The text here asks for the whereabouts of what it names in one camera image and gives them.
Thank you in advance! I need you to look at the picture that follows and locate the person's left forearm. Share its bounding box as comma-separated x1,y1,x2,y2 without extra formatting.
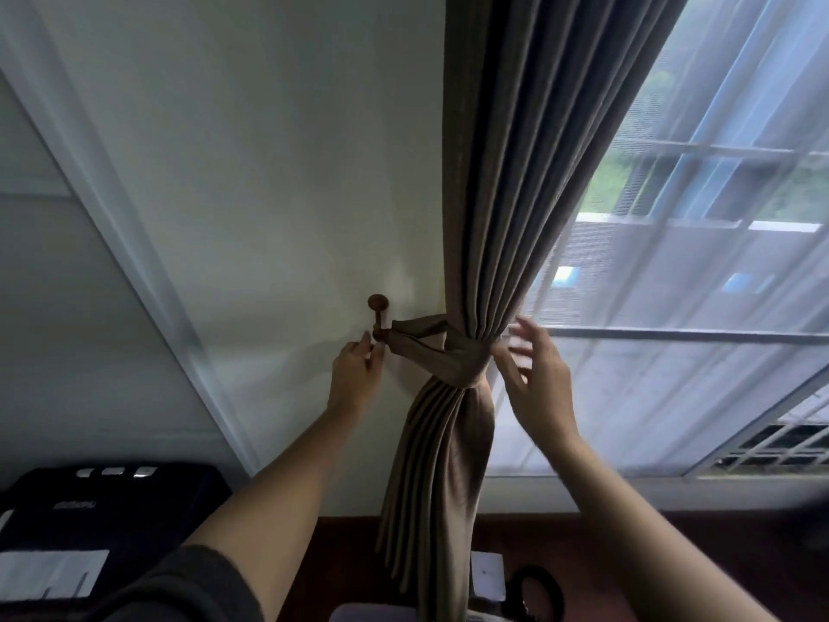
183,408,365,622

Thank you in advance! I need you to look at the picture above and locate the grey rounded object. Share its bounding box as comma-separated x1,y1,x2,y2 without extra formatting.
329,602,422,622

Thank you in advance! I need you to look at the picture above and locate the brown pleated curtain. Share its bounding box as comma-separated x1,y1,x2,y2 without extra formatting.
376,0,691,622

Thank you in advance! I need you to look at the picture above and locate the white window frame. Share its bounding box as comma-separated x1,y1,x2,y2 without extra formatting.
481,0,829,514

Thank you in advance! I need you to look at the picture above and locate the white paper sheet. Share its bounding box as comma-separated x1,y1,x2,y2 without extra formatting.
0,549,111,603

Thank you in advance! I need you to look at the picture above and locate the black cable loop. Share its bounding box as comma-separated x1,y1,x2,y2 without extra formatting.
505,565,566,622

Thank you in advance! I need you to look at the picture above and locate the dark grey sleeve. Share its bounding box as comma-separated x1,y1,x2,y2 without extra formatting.
83,544,264,622

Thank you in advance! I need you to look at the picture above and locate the metal window grille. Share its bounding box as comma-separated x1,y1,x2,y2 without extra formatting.
709,421,829,476

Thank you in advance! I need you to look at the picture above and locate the person's right forearm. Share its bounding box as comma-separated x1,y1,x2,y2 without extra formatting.
543,432,781,622

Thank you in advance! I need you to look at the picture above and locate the person's right hand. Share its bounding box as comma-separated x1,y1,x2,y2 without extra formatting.
490,316,581,451

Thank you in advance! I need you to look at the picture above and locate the white sheer curtain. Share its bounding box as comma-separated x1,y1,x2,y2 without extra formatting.
486,0,829,477

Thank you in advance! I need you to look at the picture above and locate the small white card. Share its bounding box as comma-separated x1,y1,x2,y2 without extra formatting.
469,552,507,603

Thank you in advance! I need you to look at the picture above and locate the person's left hand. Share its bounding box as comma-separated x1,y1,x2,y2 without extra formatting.
326,331,387,419

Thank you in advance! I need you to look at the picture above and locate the black suitcase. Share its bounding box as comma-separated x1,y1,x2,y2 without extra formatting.
0,463,233,622

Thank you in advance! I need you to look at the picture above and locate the brown fabric curtain tieback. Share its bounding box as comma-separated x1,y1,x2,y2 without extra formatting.
386,314,494,390

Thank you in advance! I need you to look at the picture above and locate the wooden tieback hook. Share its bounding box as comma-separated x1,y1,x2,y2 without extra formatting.
367,294,391,344

